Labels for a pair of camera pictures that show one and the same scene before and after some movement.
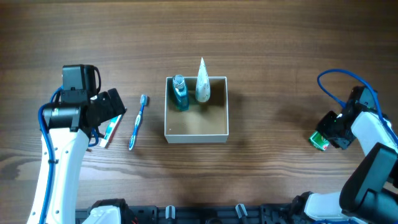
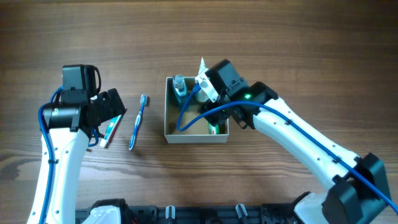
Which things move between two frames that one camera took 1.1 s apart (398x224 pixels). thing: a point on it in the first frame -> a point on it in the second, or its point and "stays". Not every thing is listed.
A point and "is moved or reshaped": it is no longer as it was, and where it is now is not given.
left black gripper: [111, 104] stays
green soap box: [318, 140] is moved or reshaped
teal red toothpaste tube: [111, 132] stays
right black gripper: [327, 128] -> [218, 116]
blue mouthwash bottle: [181, 93] stays
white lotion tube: [203, 89] stays
